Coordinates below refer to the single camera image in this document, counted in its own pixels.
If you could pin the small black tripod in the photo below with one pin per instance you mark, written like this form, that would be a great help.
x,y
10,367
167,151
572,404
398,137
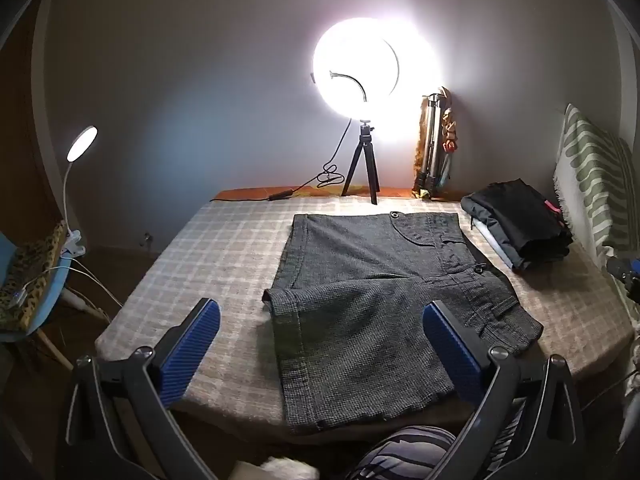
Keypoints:
x,y
366,150

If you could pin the white clip desk lamp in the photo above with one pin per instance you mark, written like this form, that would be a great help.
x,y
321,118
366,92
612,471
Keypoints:
x,y
82,142

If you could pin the leopard print cloth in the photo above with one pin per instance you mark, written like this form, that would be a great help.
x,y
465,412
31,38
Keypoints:
x,y
30,270

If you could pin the beige plaid blanket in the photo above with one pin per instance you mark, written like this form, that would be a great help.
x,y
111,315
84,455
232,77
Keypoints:
x,y
210,260

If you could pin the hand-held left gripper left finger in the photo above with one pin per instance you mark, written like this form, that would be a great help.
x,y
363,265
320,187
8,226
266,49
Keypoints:
x,y
192,345

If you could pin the white fluffy garment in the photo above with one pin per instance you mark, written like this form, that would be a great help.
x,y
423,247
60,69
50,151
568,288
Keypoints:
x,y
292,470

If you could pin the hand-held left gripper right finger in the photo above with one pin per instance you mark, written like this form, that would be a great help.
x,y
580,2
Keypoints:
x,y
452,355

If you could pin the orange bed sheet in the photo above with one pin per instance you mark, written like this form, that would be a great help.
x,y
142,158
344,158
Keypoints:
x,y
240,194

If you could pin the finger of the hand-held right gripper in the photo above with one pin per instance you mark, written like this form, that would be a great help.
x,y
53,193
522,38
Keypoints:
x,y
620,267

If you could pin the folded silver tripod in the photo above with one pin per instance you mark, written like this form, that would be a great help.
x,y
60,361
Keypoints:
x,y
432,135

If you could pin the person's striped clothing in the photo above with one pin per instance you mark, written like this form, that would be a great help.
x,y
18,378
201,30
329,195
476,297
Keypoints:
x,y
400,452

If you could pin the stack of folded dark clothes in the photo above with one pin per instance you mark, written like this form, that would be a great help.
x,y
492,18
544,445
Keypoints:
x,y
520,220

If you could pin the grey checked pants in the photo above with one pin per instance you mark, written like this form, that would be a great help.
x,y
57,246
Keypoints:
x,y
360,320

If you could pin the blue chair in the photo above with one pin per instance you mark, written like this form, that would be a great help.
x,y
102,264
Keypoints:
x,y
52,290

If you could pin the green striped white pillow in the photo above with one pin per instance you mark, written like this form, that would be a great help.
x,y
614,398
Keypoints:
x,y
595,170

